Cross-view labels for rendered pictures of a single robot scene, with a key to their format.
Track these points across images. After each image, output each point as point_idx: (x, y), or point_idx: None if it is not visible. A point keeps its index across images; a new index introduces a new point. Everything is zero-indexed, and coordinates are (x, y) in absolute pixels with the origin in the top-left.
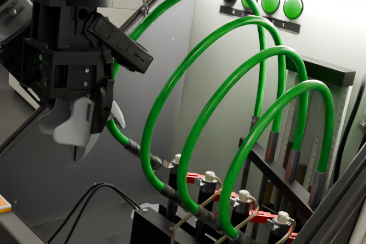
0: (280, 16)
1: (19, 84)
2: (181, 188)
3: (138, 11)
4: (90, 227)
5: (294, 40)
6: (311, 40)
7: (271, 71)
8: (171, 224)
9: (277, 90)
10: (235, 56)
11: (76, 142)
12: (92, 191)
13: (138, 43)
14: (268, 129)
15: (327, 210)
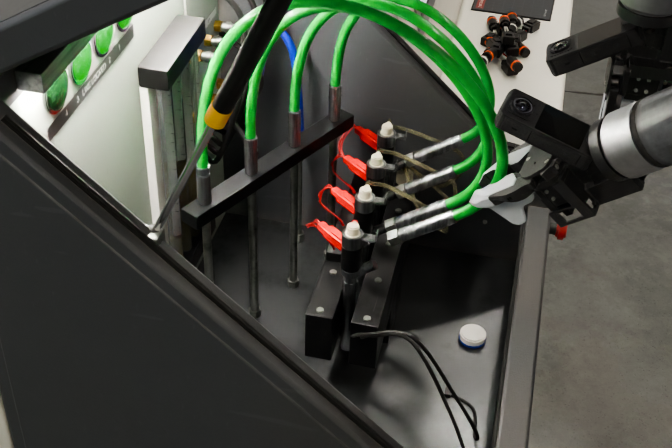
0: (113, 40)
1: (596, 212)
2: None
3: (161, 248)
4: None
5: (132, 51)
6: (144, 29)
7: (124, 124)
8: (366, 286)
9: (257, 87)
10: (87, 172)
11: None
12: (423, 346)
13: (567, 38)
14: (140, 196)
15: (425, 64)
